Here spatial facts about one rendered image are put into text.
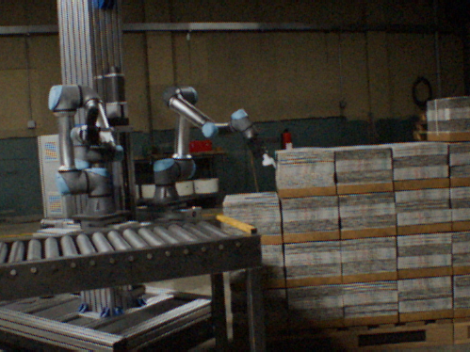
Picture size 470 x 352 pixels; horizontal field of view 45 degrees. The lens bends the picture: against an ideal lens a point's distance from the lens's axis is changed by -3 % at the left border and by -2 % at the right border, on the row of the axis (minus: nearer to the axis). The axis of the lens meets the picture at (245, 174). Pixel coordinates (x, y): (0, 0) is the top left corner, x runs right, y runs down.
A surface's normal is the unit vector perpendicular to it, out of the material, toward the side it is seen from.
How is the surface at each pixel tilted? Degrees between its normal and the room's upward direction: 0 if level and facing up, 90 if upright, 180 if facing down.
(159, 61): 90
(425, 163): 90
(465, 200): 90
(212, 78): 90
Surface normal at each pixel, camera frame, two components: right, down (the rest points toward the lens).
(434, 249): -0.01, 0.07
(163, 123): 0.33, 0.05
